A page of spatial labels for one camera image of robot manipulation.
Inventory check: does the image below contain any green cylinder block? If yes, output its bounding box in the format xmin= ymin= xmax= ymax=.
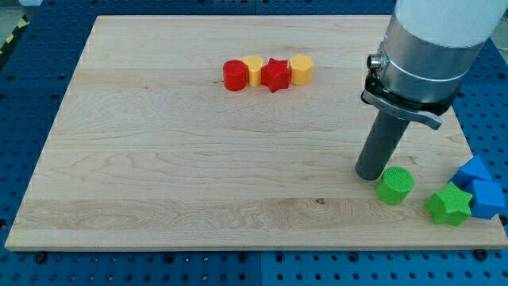
xmin=375 ymin=166 xmax=414 ymax=205

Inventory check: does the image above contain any blue triangular block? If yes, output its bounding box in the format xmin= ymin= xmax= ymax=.
xmin=449 ymin=155 xmax=492 ymax=189

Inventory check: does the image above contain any red cylinder block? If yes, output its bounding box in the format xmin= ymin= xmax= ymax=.
xmin=222 ymin=60 xmax=248 ymax=91

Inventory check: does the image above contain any green star block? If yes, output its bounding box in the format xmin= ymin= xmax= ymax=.
xmin=425 ymin=182 xmax=473 ymax=226

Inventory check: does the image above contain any yellow hexagon block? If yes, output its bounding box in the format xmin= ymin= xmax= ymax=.
xmin=290 ymin=54 xmax=314 ymax=86

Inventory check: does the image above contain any light wooden board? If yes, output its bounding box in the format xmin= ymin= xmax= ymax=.
xmin=6 ymin=15 xmax=507 ymax=252

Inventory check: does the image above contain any blue cube block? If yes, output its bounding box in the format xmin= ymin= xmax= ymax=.
xmin=465 ymin=180 xmax=506 ymax=219

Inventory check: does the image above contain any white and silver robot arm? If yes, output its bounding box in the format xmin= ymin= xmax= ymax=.
xmin=362 ymin=0 xmax=507 ymax=129

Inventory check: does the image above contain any red star block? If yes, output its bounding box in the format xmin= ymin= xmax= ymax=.
xmin=261 ymin=58 xmax=291 ymax=93

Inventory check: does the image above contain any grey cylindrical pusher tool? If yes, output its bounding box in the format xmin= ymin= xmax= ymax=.
xmin=355 ymin=111 xmax=409 ymax=180

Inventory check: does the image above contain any yellow rounded block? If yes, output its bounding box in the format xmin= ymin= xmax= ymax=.
xmin=242 ymin=55 xmax=264 ymax=87

